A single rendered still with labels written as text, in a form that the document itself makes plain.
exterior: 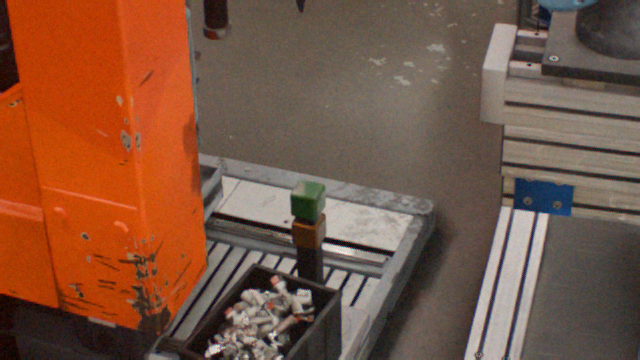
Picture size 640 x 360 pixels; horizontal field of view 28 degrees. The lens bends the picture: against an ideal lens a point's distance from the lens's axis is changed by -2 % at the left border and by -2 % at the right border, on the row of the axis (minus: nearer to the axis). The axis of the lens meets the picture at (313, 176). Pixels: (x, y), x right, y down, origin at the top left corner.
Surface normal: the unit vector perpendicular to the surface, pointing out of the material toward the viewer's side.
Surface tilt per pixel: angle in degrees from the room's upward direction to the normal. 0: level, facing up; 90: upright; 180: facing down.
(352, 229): 0
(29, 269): 90
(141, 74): 90
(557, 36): 0
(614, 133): 90
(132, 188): 90
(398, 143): 0
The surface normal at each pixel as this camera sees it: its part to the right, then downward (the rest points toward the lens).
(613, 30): -0.51, 0.24
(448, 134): -0.03, -0.81
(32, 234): -0.36, 0.55
